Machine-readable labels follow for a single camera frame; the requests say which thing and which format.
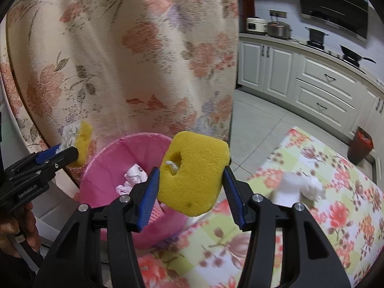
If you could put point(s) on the white rice cooker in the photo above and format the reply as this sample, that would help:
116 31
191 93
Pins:
256 25

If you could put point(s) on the red waste bin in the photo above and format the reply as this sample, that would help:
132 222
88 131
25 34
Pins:
360 147

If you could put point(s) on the black range hood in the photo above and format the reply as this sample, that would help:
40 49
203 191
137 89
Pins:
333 6

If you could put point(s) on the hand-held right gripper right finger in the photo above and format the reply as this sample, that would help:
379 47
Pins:
235 201

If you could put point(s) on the person's left hand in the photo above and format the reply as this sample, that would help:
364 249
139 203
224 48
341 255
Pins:
15 228

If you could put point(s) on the crumpled white tissue pile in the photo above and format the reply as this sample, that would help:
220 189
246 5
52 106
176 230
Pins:
288 189

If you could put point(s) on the steel pressure cooker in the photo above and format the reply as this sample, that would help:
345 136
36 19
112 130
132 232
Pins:
279 30

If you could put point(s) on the small white tissue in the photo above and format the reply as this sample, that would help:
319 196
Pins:
70 133

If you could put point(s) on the black cooking pot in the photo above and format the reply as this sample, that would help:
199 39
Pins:
316 37

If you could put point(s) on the black wok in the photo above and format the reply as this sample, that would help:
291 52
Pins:
352 55

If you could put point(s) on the floral curtain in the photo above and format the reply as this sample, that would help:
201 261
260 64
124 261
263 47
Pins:
135 51

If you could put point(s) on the floral tablecloth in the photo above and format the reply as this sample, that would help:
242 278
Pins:
330 216

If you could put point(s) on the grey wall socket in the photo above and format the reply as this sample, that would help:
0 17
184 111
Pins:
277 14

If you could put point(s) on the wooden glass door cabinet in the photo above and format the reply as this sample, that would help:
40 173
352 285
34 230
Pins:
247 6

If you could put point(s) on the small yellow sponge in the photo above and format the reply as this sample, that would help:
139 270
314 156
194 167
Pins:
82 141

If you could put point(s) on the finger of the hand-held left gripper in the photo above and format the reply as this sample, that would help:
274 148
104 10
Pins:
48 154
64 157

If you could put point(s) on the pink plastic bin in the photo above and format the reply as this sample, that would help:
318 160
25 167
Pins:
99 171

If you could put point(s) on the yellow sponge with hole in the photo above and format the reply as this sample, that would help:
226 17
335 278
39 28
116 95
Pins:
195 171

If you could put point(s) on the white kitchen cabinets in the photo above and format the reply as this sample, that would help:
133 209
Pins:
300 81

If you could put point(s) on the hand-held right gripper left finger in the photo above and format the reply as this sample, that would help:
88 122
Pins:
148 201

